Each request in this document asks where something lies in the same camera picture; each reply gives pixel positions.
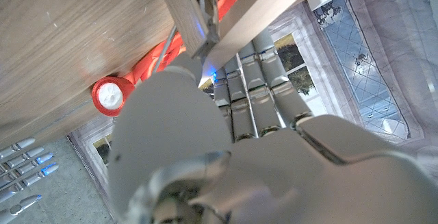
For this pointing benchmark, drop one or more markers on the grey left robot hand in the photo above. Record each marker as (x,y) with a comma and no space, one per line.
(273,183)

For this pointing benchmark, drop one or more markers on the red satin ribbon roll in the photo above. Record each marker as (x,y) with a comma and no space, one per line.
(143,68)

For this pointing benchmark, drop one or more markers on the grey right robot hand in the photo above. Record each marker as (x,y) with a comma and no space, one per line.
(34,179)

